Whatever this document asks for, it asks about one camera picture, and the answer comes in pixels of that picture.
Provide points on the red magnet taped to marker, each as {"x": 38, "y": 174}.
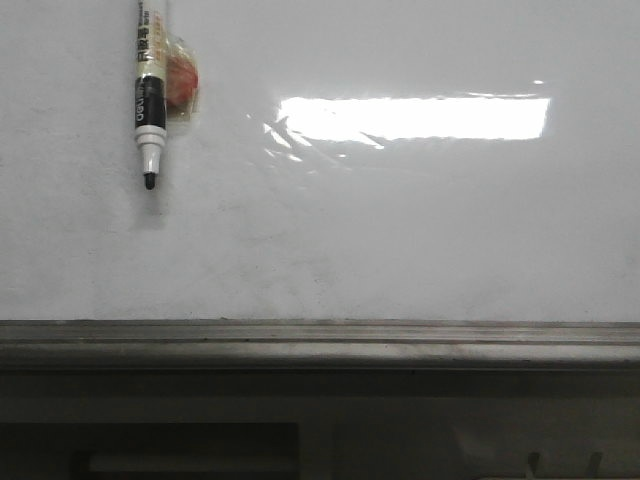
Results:
{"x": 182, "y": 82}

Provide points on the white black whiteboard marker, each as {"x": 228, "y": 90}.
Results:
{"x": 150, "y": 107}

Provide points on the white whiteboard surface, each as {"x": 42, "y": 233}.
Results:
{"x": 405, "y": 160}

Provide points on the grey aluminium whiteboard tray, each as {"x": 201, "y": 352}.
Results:
{"x": 213, "y": 344}

